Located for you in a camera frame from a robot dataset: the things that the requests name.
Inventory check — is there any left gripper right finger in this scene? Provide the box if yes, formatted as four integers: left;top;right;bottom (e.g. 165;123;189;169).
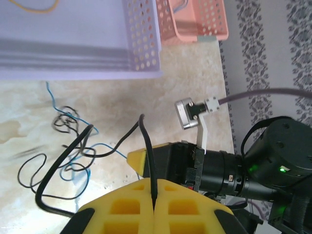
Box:
154;179;247;234

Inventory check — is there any pink plastic basket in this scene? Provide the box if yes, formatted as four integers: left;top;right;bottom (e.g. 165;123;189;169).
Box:
156;0;229;47

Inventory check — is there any thin black cable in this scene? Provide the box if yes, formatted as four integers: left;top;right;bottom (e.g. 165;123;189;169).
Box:
35;113;159;217
17;105;98;200

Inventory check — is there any thin orange cable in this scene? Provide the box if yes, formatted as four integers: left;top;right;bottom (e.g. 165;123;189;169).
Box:
9;0;60;13

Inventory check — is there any purple plastic basket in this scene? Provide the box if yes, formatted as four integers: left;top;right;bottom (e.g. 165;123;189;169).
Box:
0;0;163;81

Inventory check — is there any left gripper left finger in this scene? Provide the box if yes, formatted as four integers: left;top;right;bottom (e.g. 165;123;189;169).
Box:
60;177;156;234

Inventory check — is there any black right gripper wire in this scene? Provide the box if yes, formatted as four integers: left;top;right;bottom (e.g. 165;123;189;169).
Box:
240;116;278;156

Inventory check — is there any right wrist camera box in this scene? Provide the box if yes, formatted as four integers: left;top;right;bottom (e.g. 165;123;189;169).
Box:
174;97;210;156

